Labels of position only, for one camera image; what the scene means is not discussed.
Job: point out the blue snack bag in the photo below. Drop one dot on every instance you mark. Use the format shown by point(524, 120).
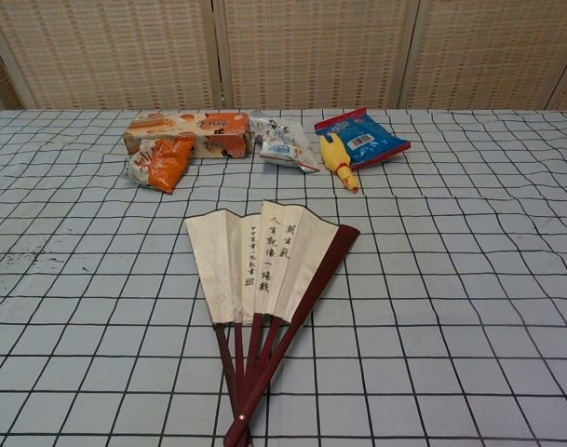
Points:
point(371, 139)

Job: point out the white snack bag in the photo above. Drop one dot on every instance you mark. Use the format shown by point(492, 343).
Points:
point(283, 144)

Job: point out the orange snack bag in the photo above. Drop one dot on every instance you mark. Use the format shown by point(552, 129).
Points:
point(164, 167)

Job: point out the orange biscuit box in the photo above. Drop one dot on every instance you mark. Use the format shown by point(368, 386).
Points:
point(218, 135)

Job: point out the blue checkered tablecloth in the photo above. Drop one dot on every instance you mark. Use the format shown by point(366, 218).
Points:
point(450, 302)

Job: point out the white paper folding fan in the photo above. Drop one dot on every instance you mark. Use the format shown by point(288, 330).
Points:
point(274, 261)

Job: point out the yellow rubber chicken toy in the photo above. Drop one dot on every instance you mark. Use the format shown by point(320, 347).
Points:
point(334, 156)

